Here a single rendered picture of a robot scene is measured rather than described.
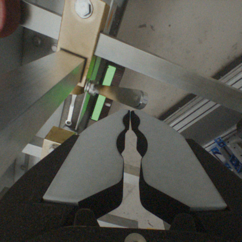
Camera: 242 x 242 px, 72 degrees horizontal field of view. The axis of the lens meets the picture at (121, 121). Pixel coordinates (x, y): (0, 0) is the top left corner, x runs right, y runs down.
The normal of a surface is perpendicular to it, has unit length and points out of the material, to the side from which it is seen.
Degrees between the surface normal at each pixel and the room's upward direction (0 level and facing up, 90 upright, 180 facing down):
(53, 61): 90
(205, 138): 0
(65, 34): 0
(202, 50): 0
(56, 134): 90
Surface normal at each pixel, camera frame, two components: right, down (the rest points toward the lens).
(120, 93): -0.88, -0.27
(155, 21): -0.04, 0.51
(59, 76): 0.35, -0.80
